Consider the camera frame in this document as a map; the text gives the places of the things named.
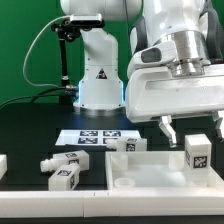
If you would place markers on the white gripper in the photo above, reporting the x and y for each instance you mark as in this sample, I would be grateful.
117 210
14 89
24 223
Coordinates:
154 92

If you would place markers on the white square table top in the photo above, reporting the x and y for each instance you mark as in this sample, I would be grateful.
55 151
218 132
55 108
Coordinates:
151 170

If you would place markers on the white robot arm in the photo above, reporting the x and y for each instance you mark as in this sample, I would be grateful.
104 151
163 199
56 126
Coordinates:
177 65

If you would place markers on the white U-shaped obstacle fence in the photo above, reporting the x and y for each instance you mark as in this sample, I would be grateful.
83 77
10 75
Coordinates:
100 203

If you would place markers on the fiducial marker sheet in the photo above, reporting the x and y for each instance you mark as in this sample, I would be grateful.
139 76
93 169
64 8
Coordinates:
92 137

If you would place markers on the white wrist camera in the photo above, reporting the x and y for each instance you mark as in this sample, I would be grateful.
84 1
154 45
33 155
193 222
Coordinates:
160 54

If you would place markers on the black camera on stand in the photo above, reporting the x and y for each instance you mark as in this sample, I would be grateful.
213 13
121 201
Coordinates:
68 31

